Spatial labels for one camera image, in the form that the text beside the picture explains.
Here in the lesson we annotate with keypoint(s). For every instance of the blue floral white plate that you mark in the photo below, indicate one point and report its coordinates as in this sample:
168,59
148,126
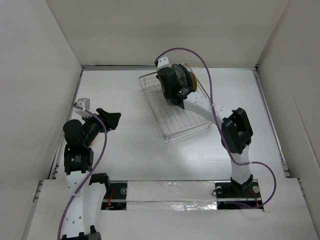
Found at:
180,73

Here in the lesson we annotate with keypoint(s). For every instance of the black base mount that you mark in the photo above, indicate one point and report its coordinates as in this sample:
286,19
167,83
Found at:
228,199
116,197

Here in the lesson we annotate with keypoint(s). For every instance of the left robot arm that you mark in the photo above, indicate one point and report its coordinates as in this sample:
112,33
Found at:
85,188

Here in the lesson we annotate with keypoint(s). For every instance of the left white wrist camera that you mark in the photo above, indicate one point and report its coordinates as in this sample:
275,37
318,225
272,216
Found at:
83,104

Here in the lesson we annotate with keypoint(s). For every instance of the wire dish rack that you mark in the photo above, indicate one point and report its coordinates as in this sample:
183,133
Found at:
174,122

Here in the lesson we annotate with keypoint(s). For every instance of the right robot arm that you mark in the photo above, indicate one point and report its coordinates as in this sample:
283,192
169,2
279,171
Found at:
236,134

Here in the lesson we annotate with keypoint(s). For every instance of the yellow black patterned plate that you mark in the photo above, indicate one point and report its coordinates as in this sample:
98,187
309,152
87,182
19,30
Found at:
194,81

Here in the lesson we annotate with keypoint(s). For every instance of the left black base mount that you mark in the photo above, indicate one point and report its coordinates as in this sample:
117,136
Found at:
116,197

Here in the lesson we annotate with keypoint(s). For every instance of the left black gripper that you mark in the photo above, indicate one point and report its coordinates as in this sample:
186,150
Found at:
110,118

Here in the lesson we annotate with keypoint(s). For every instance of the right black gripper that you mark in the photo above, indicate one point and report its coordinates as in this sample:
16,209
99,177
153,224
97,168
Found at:
157,76

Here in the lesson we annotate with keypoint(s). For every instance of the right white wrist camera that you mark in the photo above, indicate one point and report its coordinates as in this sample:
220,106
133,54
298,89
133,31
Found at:
162,62

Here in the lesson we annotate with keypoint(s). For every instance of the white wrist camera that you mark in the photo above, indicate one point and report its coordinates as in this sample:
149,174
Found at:
83,104
162,62

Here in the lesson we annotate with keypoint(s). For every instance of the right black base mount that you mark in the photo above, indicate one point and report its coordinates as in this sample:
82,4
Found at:
228,199

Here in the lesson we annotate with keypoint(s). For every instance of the yellow woven round plate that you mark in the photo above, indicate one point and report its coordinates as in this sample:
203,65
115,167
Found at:
173,101

